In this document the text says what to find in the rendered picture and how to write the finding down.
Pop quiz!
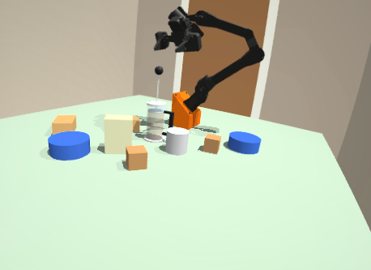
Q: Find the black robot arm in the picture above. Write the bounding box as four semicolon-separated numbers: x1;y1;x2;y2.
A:
168;6;265;113

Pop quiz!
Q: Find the white cylinder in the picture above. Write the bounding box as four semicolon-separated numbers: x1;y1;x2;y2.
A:
165;127;189;156

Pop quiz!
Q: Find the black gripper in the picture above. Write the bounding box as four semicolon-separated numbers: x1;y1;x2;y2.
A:
154;27;202;53

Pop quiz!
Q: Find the blue short cylinder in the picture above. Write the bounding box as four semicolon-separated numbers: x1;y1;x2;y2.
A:
228;131;261;154
48;131;90;161

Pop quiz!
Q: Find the glass coffee press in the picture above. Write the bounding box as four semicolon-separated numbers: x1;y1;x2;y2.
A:
143;66;174;143

